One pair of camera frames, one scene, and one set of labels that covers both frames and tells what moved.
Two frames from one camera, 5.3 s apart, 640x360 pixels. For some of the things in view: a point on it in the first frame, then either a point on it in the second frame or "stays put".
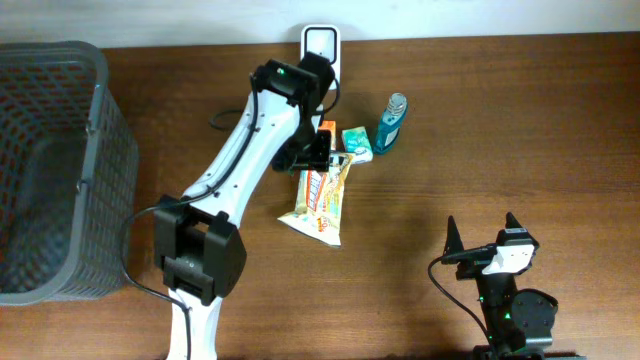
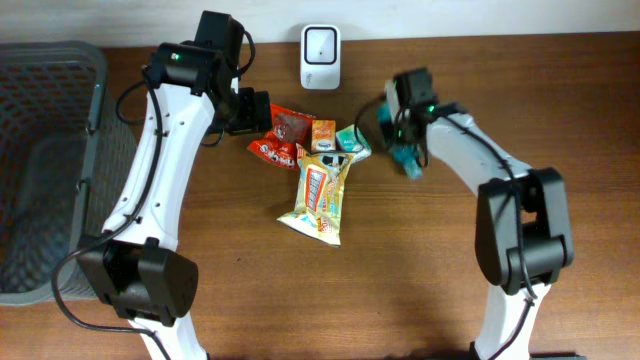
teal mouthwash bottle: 389,126 → 405,155
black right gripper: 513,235 → 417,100
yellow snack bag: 319,201 stays put
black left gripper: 319,160 → 256,111
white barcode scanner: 325,41 stays put
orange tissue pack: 331,126 stays put
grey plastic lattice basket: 68,173 stays put
